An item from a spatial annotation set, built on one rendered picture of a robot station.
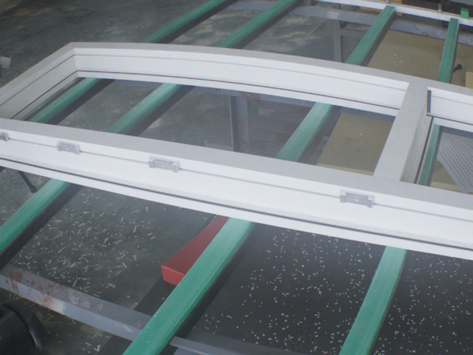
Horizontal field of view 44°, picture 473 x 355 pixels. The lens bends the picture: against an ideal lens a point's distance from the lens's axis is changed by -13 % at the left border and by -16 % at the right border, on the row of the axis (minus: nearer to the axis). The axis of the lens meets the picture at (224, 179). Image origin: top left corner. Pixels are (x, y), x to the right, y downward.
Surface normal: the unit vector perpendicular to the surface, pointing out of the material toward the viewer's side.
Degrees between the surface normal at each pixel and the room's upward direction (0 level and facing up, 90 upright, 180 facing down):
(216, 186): 90
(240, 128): 90
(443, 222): 90
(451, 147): 0
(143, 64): 90
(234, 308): 0
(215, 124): 0
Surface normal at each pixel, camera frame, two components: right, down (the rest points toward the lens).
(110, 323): -0.41, 0.49
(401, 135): -0.06, -0.86
